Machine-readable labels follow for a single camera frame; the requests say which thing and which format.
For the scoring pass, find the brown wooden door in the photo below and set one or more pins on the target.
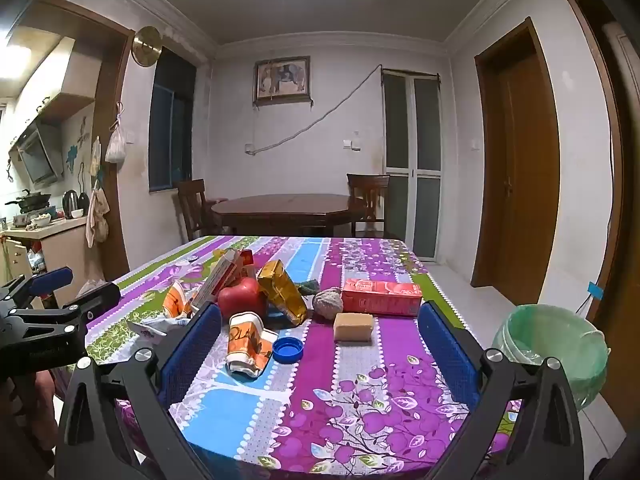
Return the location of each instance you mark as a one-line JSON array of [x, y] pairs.
[[520, 160]]

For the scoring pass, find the hanging white plastic bag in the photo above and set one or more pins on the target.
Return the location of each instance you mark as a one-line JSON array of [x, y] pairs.
[[116, 145]]

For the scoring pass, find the grey range hood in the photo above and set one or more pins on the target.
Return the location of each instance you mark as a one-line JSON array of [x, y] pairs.
[[37, 155]]

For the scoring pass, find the green scrub cloth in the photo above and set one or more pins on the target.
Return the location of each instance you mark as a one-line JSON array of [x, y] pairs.
[[307, 286]]

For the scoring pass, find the blue bottle cap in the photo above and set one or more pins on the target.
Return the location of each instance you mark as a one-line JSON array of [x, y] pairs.
[[288, 348]]

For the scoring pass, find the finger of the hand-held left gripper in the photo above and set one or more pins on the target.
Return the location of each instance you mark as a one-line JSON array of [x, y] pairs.
[[95, 301], [50, 280]]

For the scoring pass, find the black wok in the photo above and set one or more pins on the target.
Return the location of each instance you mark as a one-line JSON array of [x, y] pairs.
[[32, 200]]

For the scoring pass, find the gold foil packet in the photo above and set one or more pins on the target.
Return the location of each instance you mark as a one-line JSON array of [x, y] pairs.
[[282, 287]]

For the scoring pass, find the orange snack packet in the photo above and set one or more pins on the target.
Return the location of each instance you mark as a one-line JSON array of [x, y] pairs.
[[176, 302]]

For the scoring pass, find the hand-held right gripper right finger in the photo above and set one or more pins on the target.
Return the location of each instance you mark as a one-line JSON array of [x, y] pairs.
[[445, 355]]

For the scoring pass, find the red white cigarette box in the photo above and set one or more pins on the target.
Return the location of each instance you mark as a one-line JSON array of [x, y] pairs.
[[220, 275]]

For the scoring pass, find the dark window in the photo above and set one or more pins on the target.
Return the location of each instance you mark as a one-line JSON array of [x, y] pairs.
[[170, 125]]

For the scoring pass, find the kitchen counter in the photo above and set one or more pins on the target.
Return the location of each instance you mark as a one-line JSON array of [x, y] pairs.
[[55, 250]]

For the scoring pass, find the bin with green bag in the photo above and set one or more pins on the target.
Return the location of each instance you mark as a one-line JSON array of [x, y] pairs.
[[550, 340]]

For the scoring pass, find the white crumpled wrapper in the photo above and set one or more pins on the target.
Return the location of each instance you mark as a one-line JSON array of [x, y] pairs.
[[150, 329]]

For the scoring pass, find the dark wooden chair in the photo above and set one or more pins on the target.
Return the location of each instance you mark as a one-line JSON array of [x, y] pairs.
[[367, 200], [192, 205]]

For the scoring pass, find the framed wall picture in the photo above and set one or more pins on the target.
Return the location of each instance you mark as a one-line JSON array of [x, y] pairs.
[[281, 80]]

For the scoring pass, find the dark wooden dining table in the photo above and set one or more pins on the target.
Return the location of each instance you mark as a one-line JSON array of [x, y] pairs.
[[285, 207]]

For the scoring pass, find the frosted glass double door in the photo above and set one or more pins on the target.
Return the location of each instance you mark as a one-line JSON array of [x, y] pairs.
[[412, 160]]

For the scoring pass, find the blue tape strip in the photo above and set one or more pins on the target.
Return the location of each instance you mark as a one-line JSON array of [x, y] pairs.
[[595, 290]]

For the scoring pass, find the red apple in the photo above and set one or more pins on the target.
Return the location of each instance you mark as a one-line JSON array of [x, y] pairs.
[[240, 300]]

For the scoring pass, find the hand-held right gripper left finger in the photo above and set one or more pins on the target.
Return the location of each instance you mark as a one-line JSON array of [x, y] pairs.
[[192, 355]]

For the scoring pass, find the steel kettle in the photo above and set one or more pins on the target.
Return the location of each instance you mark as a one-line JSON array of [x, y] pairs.
[[70, 202]]

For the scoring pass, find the hanging beige cloth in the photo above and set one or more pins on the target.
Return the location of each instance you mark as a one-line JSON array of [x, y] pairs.
[[97, 215]]

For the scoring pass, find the wooden kitchen doorway frame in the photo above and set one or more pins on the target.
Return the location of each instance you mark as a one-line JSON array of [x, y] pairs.
[[112, 160]]

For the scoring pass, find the orange paper cup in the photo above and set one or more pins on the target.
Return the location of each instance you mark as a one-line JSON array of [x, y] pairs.
[[247, 342]]

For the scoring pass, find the brown wooden door frame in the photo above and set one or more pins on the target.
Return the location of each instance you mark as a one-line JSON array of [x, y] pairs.
[[612, 135]]

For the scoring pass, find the grey knotted cloth ball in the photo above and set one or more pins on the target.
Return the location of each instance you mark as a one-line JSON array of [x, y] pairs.
[[328, 302]]

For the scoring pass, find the tan soap bar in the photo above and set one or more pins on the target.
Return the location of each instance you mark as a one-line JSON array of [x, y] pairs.
[[354, 327]]

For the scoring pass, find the person's left forearm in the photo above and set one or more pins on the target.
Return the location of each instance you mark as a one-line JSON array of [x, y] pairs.
[[22, 410]]

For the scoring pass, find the red carton box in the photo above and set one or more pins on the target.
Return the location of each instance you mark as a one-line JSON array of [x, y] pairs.
[[382, 297]]

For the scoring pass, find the beige kitchen wall cabinet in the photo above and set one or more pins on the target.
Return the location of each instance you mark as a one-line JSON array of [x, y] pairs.
[[50, 80]]

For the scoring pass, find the round gold wall plate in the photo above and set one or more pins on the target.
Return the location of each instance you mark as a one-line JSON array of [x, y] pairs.
[[146, 46]]

